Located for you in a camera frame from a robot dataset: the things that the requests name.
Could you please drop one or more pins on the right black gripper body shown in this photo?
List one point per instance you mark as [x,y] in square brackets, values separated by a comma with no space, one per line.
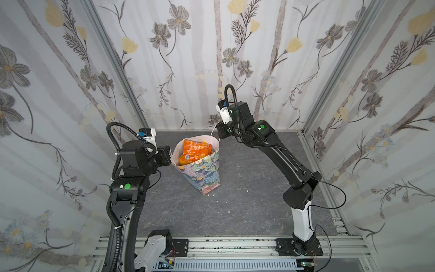
[222,129]

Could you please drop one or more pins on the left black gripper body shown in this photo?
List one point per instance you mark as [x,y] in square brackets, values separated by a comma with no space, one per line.
[160,159]

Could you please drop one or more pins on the small orange snack packet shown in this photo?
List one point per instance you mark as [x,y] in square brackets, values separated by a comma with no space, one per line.
[194,151]

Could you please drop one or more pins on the white paper bag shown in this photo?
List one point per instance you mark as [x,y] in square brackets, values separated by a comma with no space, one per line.
[204,173]

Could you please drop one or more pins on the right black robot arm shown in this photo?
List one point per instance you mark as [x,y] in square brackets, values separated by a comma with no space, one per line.
[238,122]

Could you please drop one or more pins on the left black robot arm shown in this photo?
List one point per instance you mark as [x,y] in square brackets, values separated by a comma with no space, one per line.
[137,158]

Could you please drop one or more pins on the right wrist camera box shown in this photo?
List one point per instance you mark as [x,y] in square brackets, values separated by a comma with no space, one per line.
[223,111]

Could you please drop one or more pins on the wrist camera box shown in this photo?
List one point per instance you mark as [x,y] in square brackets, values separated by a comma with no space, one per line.
[148,134]
[223,111]

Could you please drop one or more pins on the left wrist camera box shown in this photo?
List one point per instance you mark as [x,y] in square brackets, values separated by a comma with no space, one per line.
[148,134]

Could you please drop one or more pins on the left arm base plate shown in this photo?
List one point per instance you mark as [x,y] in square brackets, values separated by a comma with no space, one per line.
[179,248]

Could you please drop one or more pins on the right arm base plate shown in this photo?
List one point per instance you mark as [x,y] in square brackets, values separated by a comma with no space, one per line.
[298,248]

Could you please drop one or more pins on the white slotted cable duct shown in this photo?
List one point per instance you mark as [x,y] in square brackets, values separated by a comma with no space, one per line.
[237,265]

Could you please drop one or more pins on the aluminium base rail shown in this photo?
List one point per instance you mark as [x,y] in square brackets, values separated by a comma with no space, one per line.
[342,253]

